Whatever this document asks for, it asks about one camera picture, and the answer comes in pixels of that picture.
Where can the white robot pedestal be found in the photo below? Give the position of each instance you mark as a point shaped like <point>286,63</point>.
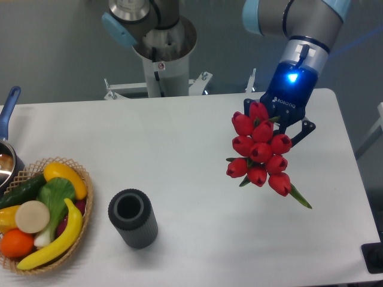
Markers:
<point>167,50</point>

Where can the red purple vegetable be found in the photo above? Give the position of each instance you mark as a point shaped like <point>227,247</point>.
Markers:
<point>81,206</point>

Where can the red tulip bouquet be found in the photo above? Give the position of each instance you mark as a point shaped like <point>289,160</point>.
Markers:
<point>261,148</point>

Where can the yellow banana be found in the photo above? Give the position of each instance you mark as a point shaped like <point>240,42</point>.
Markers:
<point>59,245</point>

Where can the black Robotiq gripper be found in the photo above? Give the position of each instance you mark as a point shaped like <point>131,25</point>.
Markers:
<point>286,98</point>

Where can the yellow bell pepper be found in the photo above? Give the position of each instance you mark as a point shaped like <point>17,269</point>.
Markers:
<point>8,218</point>

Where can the green cucumber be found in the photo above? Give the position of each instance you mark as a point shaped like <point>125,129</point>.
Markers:
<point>24,192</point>

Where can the black device at table edge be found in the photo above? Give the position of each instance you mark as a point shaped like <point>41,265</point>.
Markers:
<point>372,253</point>

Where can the yellow squash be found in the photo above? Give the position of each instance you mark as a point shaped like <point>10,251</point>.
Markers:
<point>60,170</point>

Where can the white metal base frame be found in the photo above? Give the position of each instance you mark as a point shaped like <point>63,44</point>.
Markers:
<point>205,84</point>

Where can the green bok choy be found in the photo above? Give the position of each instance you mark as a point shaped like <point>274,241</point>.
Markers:
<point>52,194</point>

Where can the dark grey ribbed vase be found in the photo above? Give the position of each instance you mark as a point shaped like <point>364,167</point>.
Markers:
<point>131,213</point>

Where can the orange fruit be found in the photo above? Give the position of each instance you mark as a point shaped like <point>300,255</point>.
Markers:
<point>16,243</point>

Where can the beige round slice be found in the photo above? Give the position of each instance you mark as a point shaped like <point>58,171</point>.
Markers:
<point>32,216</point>

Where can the white frame at right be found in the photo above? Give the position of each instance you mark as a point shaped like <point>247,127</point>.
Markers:
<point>373,134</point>

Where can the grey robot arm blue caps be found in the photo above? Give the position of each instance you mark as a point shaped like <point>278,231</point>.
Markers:
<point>311,27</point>

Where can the woven wicker basket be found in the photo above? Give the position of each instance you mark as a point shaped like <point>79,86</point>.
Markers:
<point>34,170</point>

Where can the blue handled saucepan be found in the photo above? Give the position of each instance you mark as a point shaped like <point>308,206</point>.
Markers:
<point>11,164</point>

